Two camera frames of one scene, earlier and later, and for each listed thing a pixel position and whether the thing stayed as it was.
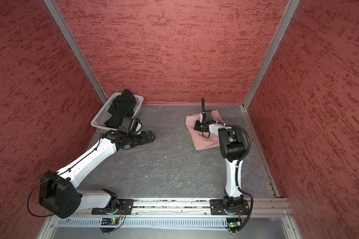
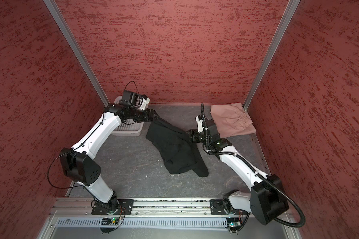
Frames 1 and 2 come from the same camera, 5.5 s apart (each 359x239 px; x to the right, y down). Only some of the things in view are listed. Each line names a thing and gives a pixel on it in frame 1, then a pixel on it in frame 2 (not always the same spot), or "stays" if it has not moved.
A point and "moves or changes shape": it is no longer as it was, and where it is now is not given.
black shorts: (124, 105) → (176, 149)
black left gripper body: (139, 139) → (139, 115)
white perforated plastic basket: (139, 99) → (128, 127)
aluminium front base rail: (180, 207) stays
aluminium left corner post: (76, 50) stays
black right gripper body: (201, 126) → (198, 137)
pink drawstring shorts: (199, 141) moves or changes shape
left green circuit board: (109, 221) stays
